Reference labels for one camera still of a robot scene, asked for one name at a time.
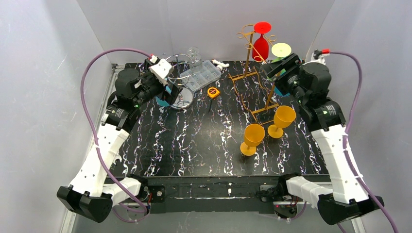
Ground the clear plastic parts box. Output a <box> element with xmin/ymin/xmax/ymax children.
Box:
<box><xmin>180</xmin><ymin>60</ymin><xmax>222</xmax><ymax>92</ymax></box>

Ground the clear glass wine glass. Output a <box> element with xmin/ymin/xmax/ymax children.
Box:
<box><xmin>187</xmin><ymin>47</ymin><xmax>203</xmax><ymax>73</ymax></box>

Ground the gold wire glass rack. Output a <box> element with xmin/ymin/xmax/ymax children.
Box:
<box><xmin>228</xmin><ymin>23</ymin><xmax>280</xmax><ymax>123</ymax></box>

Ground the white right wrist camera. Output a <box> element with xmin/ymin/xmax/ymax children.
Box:
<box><xmin>310</xmin><ymin>49</ymin><xmax>330</xmax><ymax>65</ymax></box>

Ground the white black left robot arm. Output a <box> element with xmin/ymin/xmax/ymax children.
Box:
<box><xmin>57</xmin><ymin>67</ymin><xmax>182</xmax><ymax>223</ymax></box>

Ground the white small tool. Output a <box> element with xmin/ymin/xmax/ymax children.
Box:
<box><xmin>211</xmin><ymin>59</ymin><xmax>229</xmax><ymax>71</ymax></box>

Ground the red plastic goblet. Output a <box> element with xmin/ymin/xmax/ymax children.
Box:
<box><xmin>252</xmin><ymin>21</ymin><xmax>272</xmax><ymax>62</ymax></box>

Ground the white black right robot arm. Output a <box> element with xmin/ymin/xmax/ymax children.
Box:
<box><xmin>261</xmin><ymin>51</ymin><xmax>384</xmax><ymax>225</ymax></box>

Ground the blue plastic goblet back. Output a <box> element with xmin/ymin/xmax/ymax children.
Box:
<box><xmin>275</xmin><ymin>87</ymin><xmax>283</xmax><ymax>97</ymax></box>

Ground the yellow tape measure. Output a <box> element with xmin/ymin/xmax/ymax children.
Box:
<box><xmin>207</xmin><ymin>87</ymin><xmax>220</xmax><ymax>99</ymax></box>

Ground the orange plastic goblet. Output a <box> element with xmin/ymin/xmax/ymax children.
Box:
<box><xmin>267</xmin><ymin>105</ymin><xmax>296</xmax><ymax>138</ymax></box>
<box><xmin>240</xmin><ymin>124</ymin><xmax>265</xmax><ymax>156</ymax></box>

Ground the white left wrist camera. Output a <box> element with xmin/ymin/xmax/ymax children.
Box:
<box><xmin>149</xmin><ymin>55</ymin><xmax>174</xmax><ymax>86</ymax></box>

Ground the green plastic goblet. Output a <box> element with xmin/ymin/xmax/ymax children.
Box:
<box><xmin>271</xmin><ymin>43</ymin><xmax>292</xmax><ymax>62</ymax></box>

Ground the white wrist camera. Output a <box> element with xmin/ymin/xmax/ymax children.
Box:
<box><xmin>149</xmin><ymin>55</ymin><xmax>174</xmax><ymax>86</ymax></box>
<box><xmin>310</xmin><ymin>49</ymin><xmax>330</xmax><ymax>65</ymax></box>

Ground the chrome spiral glass rack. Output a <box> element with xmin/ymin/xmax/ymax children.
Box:
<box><xmin>166</xmin><ymin>53</ymin><xmax>194</xmax><ymax>111</ymax></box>

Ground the blue plastic goblet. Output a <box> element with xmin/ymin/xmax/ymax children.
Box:
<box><xmin>156</xmin><ymin>97</ymin><xmax>170</xmax><ymax>107</ymax></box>
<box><xmin>275</xmin><ymin>87</ymin><xmax>283</xmax><ymax>97</ymax></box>

